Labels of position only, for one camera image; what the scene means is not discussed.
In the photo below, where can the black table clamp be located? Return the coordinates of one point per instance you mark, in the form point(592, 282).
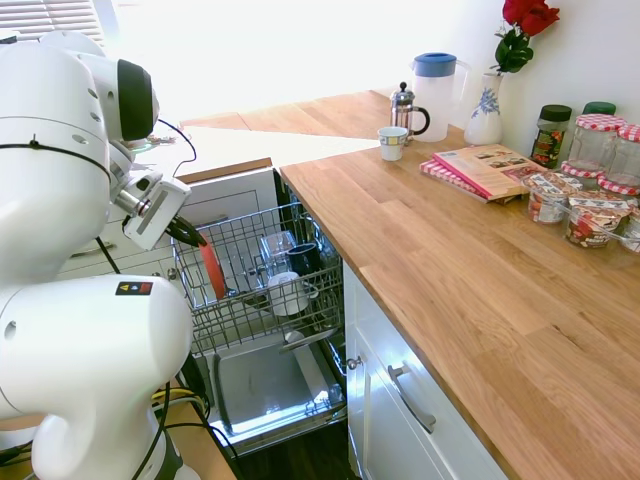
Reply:
point(195, 380)

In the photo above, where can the pink round plate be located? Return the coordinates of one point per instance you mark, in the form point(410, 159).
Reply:
point(214, 270)

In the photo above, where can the dark jar with black lid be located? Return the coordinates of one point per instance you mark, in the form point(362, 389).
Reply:
point(550, 140)

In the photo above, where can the tall glass jar gingham lid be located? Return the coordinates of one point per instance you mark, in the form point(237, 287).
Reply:
point(627, 155)
point(595, 142)

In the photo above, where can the metal serving utensil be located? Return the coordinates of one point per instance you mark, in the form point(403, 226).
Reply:
point(307, 340)

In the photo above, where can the glass French press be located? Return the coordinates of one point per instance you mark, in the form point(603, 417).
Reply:
point(406, 112)

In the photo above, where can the jar with green lid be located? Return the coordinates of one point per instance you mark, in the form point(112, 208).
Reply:
point(599, 107)

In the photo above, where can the dark blue mug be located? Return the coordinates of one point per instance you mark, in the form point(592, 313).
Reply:
point(305, 259)

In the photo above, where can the white ribbed cup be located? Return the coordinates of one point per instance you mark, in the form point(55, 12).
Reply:
point(287, 297)

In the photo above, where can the pink cookbook with food photos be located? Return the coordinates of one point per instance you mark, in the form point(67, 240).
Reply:
point(492, 167)

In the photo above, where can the yogurt cup with printed lid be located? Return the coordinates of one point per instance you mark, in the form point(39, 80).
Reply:
point(547, 197)
point(634, 227)
point(592, 220)

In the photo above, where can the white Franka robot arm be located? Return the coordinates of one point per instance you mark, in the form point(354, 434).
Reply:
point(75, 325)

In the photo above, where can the white window blind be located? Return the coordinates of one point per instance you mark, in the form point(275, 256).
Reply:
point(70, 17)

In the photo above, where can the short jar gingham lid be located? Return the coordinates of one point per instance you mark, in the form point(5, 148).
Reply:
point(577, 170)
point(620, 185)

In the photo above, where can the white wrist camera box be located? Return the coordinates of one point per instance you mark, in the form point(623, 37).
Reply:
point(145, 183)

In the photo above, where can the red roses bouquet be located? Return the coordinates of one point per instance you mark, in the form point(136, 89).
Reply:
point(525, 15)

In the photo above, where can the clear pitcher with blue lid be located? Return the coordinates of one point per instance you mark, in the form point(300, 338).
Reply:
point(442, 100)

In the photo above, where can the round metal cabinet knob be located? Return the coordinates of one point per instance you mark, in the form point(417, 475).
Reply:
point(172, 274)
point(354, 363)

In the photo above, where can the white vase with blue flowers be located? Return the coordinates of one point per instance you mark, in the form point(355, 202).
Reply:
point(484, 117)

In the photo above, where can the stainless dishwasher door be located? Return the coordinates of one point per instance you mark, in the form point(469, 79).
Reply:
point(265, 390)

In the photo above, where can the red gingham book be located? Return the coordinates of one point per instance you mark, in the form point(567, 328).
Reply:
point(450, 177)

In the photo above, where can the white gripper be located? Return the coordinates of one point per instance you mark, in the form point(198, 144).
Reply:
point(155, 215)

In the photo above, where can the clear glass tumbler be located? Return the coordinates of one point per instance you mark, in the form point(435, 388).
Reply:
point(277, 250)

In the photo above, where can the small white patterned cup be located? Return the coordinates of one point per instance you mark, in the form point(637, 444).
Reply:
point(392, 144)

